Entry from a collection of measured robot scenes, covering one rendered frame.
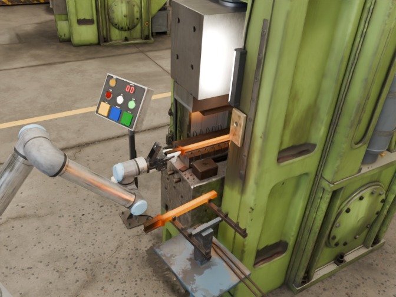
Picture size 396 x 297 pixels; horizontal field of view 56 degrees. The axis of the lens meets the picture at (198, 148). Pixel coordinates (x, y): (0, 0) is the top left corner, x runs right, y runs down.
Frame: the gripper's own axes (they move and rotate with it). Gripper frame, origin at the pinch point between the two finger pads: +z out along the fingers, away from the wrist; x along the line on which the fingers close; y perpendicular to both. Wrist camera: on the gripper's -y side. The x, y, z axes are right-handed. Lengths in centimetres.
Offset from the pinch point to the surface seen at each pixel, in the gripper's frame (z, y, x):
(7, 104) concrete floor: -73, 98, -304
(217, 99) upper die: 19.3, -30.9, 7.5
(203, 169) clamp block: 5.4, 2.3, 18.6
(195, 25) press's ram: 6, -70, 6
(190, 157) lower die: 4.0, 1.2, 7.6
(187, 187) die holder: -3.4, 12.6, 17.1
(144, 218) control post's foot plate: -4, 99, -52
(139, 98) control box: -3.7, -13.3, -43.5
